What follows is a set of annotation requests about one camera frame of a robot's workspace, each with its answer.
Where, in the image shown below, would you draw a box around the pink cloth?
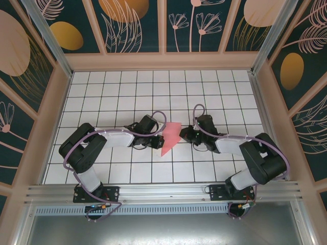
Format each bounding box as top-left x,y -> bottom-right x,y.
160,121 -> 182,157

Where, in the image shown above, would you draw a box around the grey metal sheet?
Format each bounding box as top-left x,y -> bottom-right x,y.
25,214 -> 305,245

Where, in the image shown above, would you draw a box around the small circuit board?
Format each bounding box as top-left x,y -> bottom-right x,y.
85,203 -> 108,214
236,203 -> 258,212

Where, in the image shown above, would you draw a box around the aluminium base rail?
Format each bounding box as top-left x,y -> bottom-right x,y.
24,181 -> 303,205

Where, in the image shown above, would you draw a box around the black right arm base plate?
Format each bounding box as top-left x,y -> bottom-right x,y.
208,184 -> 256,202

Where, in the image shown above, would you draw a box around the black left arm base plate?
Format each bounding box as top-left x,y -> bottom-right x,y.
73,185 -> 120,204

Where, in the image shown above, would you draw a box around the aluminium side rail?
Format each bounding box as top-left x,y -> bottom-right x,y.
249,72 -> 291,182

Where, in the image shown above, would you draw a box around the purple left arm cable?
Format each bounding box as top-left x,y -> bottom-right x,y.
62,110 -> 169,223

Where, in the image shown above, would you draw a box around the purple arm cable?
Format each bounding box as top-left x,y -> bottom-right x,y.
192,103 -> 291,220
62,110 -> 169,223

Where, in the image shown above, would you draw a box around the grey slotted cable duct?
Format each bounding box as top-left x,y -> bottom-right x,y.
34,205 -> 230,216

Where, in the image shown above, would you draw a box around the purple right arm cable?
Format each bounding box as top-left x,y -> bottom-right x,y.
192,103 -> 291,220

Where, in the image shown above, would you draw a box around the wall panel pink leaf outlines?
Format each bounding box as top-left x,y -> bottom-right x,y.
290,94 -> 327,183

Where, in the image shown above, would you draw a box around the wall panel pink flowers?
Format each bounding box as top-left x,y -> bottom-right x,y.
163,0 -> 233,54

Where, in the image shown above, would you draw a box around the wall panel orange circle leaves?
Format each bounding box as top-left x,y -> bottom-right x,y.
88,0 -> 161,54

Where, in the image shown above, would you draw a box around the wall panel pale circle leaves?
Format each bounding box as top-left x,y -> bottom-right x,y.
223,0 -> 281,53

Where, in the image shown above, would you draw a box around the aluminium corner post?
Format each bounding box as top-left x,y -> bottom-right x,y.
251,0 -> 293,75
20,0 -> 74,77

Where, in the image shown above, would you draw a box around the wall panel single flower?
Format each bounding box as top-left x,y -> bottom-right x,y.
0,81 -> 36,179

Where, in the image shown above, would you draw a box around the wall panel orange oval fern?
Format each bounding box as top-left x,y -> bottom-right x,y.
269,0 -> 327,112

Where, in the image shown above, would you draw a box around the wall panel small orange oval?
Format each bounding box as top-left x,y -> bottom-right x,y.
30,0 -> 103,55

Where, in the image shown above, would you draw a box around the wall panel large pale oval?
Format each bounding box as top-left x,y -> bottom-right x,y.
0,0 -> 57,115

